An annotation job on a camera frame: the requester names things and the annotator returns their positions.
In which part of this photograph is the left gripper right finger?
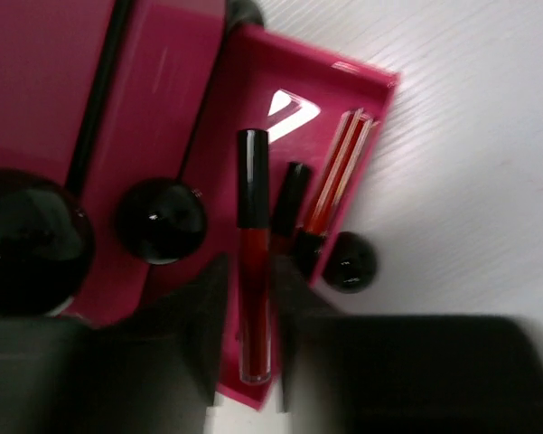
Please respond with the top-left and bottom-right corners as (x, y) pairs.
(270, 256), (543, 433)

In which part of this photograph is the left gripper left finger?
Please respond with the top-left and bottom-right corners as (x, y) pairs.
(0, 254), (229, 433)

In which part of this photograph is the red lip gloss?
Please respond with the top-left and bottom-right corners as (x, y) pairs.
(237, 128), (272, 384)
(292, 108), (377, 278)
(270, 162), (313, 254)

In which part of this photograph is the red lip gloss front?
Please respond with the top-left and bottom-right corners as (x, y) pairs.
(292, 108), (377, 278)

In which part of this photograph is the black pink drawer organizer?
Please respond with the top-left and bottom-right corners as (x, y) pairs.
(65, 0), (266, 195)

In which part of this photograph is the pink drawer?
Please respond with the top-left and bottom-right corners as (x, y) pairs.
(153, 24), (401, 411)
(0, 1), (113, 316)
(66, 1), (226, 325)

